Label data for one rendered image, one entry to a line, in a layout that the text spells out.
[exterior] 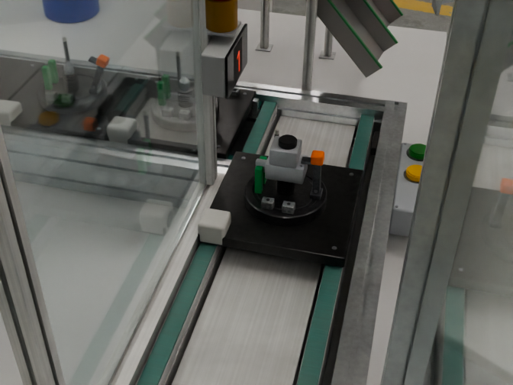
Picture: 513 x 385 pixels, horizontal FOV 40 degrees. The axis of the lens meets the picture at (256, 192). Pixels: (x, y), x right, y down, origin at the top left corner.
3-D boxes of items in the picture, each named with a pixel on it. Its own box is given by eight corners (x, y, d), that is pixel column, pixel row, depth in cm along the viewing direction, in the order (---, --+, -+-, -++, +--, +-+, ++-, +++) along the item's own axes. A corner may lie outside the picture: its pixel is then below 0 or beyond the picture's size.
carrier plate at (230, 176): (362, 178, 131) (363, 169, 129) (343, 267, 112) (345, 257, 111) (235, 159, 135) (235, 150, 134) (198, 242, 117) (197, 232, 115)
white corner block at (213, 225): (231, 229, 119) (231, 210, 117) (224, 247, 116) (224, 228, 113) (204, 224, 120) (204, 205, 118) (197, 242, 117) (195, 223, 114)
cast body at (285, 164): (307, 169, 120) (310, 134, 116) (302, 185, 117) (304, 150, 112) (259, 162, 122) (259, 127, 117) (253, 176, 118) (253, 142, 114)
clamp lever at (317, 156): (323, 187, 120) (324, 150, 115) (321, 195, 119) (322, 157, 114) (302, 185, 121) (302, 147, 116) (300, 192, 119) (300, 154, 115)
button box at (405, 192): (433, 171, 141) (438, 145, 137) (427, 241, 125) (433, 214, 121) (398, 166, 142) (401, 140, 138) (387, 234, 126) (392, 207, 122)
